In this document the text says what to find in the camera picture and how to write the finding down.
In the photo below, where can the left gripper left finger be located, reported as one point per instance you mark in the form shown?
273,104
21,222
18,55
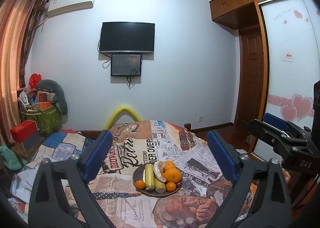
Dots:
48,206

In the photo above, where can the small black wall monitor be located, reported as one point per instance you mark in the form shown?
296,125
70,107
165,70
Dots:
126,65

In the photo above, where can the newspaper print bed cover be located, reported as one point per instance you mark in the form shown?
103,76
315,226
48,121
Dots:
203,190

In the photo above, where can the white air conditioner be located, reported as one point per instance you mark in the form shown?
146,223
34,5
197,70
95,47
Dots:
59,7

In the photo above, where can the orange striped curtain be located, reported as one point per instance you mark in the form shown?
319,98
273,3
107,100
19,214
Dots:
19,21

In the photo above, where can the red plastic bag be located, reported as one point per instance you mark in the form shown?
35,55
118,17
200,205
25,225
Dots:
34,79

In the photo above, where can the dark purple round plate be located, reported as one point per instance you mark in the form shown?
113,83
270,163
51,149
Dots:
137,175

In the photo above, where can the black wall television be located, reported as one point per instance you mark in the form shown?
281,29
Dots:
134,37

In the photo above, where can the green storage bag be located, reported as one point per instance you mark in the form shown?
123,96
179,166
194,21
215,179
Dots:
48,121

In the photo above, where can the large orange with sticker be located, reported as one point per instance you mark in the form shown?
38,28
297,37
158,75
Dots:
168,165

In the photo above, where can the white wall socket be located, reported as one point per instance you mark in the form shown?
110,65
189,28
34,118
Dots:
200,118

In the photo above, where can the brown wooden door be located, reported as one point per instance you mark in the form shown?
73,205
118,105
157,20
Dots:
251,77

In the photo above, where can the large orange front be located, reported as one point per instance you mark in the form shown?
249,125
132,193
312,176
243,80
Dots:
173,175

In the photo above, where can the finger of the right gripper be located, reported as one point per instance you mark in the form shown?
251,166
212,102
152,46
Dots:
277,120
270,134

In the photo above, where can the red gift box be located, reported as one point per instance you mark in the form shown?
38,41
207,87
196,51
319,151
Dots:
23,131

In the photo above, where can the blue patchwork quilt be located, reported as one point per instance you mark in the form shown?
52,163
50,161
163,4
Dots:
61,146

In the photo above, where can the yellow corn cob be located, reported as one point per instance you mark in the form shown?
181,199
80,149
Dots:
159,186
149,177

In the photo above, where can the small tangerine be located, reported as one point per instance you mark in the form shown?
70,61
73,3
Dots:
140,184
170,186

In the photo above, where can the dark red grape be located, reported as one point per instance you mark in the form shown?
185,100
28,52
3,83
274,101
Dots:
179,184

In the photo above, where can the peeled pomelo segment back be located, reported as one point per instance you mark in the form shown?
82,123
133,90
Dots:
158,170

